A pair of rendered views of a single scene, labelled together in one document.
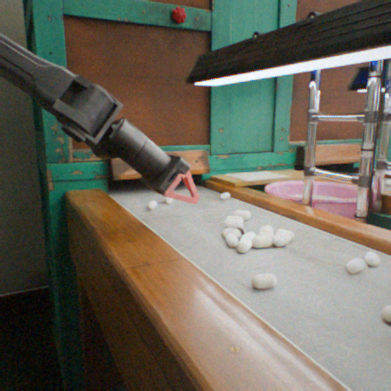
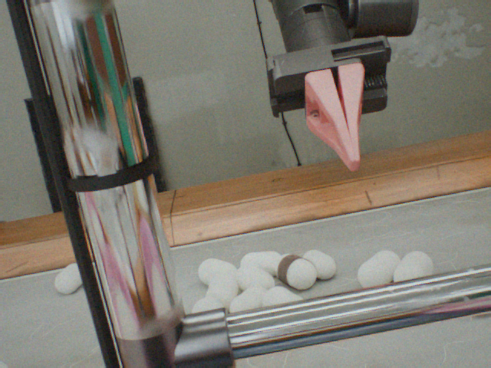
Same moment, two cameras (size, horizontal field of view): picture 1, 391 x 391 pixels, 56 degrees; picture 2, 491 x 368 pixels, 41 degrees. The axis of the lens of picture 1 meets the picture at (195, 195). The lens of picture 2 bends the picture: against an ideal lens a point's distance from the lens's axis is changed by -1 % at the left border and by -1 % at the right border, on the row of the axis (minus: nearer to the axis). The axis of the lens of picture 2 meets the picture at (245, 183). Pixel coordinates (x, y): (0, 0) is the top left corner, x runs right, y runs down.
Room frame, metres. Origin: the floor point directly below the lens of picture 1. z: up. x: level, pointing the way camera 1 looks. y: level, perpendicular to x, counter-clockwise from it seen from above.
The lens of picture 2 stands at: (0.81, -0.48, 0.94)
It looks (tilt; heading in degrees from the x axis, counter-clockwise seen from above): 15 degrees down; 116
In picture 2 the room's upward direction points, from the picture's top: 11 degrees counter-clockwise
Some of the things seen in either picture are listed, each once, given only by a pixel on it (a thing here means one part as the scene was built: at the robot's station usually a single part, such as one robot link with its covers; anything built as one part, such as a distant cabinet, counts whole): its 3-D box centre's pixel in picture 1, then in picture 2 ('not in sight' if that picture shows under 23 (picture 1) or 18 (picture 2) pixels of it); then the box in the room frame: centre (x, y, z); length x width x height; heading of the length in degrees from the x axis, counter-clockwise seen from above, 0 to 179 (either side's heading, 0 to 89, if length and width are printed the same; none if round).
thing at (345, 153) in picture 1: (332, 154); not in sight; (1.36, -0.51, 0.83); 0.30 x 0.06 x 0.07; 116
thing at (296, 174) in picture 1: (265, 176); not in sight; (1.17, -0.23, 0.77); 0.33 x 0.15 x 0.01; 116
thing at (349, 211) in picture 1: (313, 206); not in sight; (0.97, -0.32, 0.72); 0.27 x 0.27 x 0.10
